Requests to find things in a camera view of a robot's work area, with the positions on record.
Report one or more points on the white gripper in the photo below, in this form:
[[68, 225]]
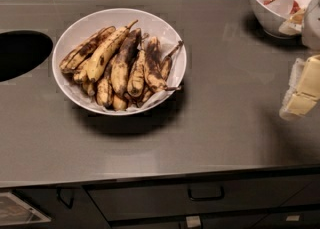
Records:
[[312, 23]]

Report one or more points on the yellow spotted banana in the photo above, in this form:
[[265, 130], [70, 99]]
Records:
[[105, 51]]

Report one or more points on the small banana far right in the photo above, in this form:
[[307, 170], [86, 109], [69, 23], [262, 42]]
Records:
[[166, 64]]

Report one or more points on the small banana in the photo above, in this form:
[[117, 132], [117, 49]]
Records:
[[166, 64], [119, 104]]

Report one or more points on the dark spotted banana right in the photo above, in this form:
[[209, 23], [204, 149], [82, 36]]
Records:
[[152, 68]]

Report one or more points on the spotted banana centre right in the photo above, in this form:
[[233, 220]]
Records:
[[136, 78]]

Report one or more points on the small banana bottom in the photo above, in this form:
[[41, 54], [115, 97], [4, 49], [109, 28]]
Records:
[[119, 104]]

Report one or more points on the dark brown banana centre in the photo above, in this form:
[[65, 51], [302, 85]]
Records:
[[120, 69]]

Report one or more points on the spotted banana lower left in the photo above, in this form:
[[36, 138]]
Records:
[[104, 95]]

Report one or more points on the small banana left underneath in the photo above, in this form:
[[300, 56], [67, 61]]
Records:
[[80, 73]]

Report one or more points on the white ceramic bowl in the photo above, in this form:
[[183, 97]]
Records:
[[90, 24]]

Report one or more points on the spotted banana far left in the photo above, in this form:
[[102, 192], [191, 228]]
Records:
[[84, 49]]

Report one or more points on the dark drawer front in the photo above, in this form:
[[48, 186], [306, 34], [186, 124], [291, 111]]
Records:
[[141, 201]]

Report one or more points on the open dishwasher door corner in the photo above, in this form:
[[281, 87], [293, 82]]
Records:
[[15, 211]]

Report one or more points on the black drawer handle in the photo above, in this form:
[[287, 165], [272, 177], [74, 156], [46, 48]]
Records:
[[206, 194]]

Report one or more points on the black cabinet handle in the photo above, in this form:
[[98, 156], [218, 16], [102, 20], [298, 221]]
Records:
[[66, 197]]

